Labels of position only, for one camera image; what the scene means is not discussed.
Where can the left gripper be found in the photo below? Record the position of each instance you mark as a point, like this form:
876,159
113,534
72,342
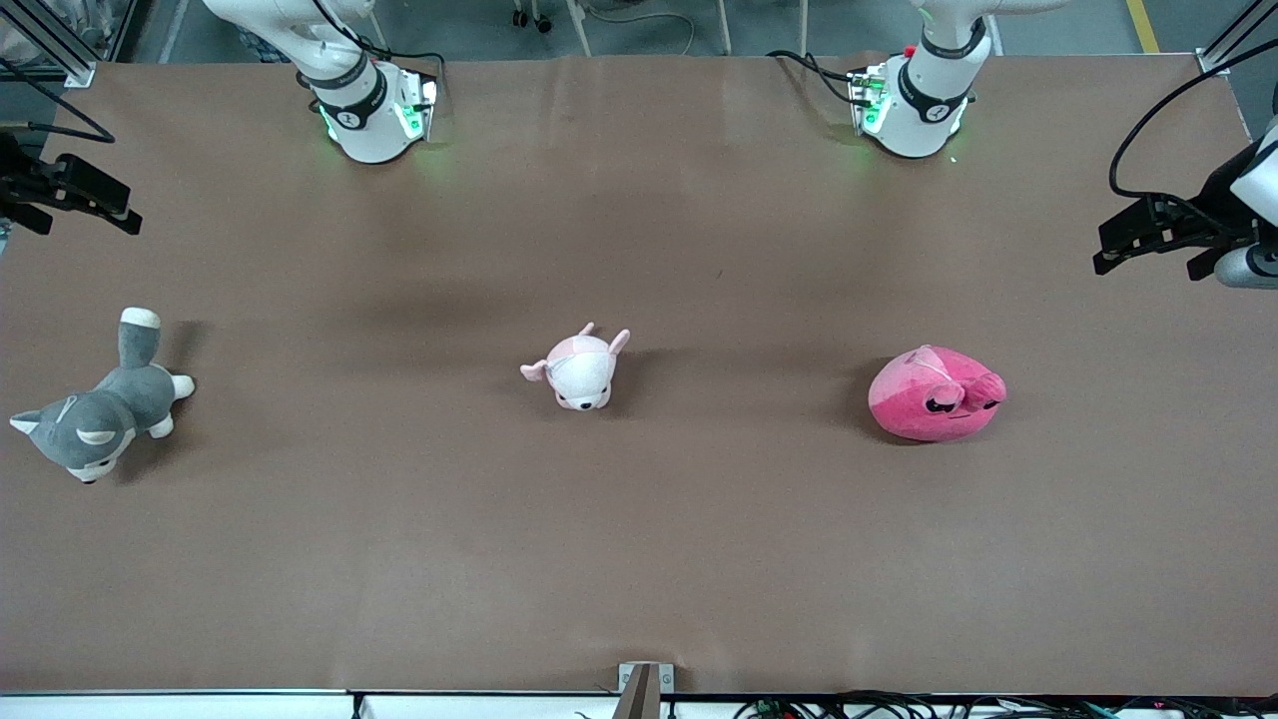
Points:
1216,192

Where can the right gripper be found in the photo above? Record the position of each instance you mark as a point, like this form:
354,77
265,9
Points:
20,182

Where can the hot pink round plush toy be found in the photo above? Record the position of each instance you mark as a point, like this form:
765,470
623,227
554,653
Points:
924,399

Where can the grey white husky plush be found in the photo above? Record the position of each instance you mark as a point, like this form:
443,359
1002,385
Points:
105,419

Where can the blue plaid clothed person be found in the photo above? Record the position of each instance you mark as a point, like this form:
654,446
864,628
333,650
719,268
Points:
265,45

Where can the black chair castor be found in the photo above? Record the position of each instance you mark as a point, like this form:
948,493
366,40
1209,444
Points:
529,18

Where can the pale pink plush dog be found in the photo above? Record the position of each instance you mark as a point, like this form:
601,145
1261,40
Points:
579,374

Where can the brown table cover sheet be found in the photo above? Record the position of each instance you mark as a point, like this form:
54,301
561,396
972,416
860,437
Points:
699,549

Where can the aluminium frame post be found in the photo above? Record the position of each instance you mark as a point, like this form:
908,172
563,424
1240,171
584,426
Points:
1213,62
70,62

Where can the white frame leg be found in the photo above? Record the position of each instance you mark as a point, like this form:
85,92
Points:
803,28
723,28
577,28

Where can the grey metal table bracket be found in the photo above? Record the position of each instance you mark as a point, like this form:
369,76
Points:
644,689

